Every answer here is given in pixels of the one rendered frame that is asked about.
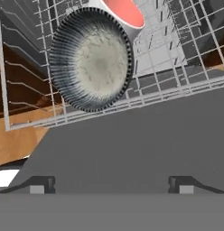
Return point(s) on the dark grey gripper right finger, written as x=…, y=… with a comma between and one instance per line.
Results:
x=183, y=182

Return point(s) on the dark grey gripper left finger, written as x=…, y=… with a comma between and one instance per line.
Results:
x=41, y=183

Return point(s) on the grey dishwasher door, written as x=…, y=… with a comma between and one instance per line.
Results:
x=132, y=150

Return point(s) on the dark ribbed bowl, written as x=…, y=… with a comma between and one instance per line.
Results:
x=95, y=63

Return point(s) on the white cup with red inside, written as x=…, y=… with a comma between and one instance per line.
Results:
x=126, y=15

